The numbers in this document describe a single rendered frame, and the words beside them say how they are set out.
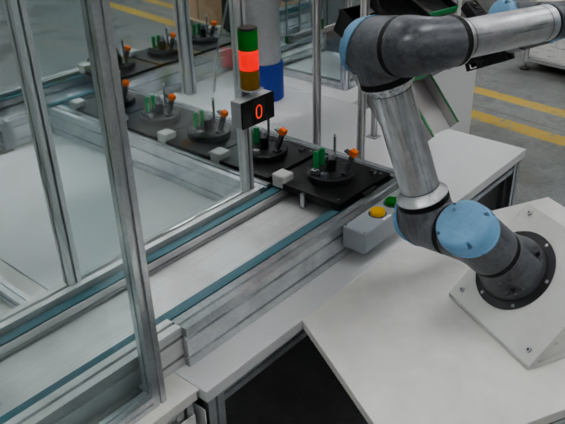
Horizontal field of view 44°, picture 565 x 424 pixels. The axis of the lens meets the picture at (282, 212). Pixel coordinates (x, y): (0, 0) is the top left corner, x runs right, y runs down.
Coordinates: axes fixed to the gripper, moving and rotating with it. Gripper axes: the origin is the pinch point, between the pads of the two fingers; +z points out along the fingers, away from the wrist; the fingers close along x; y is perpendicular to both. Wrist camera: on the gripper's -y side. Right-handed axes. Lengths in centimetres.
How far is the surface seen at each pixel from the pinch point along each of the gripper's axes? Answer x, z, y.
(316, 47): -12.3, 35.7, -11.6
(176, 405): -103, -2, 51
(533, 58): 360, 223, 27
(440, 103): 21.3, 24.8, 16.0
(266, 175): -41, 39, 19
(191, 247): -74, 30, 29
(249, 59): -50, 17, -12
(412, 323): -49, -14, 56
